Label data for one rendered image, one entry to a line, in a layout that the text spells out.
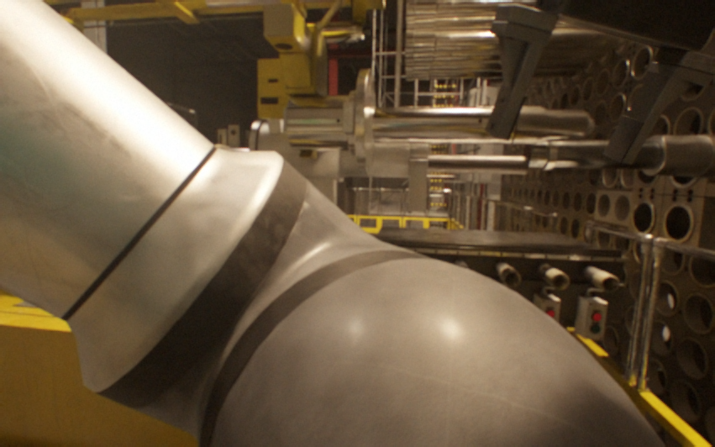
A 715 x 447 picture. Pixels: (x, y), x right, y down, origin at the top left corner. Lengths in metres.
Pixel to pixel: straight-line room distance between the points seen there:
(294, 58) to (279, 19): 0.16
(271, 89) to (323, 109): 0.36
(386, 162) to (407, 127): 0.33
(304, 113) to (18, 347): 1.55
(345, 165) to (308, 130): 0.36
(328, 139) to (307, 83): 0.22
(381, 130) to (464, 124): 0.29
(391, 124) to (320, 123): 0.26
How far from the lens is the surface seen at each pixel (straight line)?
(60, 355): 1.97
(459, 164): 1.72
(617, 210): 3.73
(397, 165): 1.65
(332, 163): 1.62
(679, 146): 2.01
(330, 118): 1.36
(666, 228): 2.54
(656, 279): 1.81
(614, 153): 0.44
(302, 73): 1.43
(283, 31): 1.28
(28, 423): 2.25
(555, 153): 1.79
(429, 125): 1.36
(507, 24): 0.34
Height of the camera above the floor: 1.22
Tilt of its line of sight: 7 degrees down
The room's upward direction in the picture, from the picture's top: 1 degrees clockwise
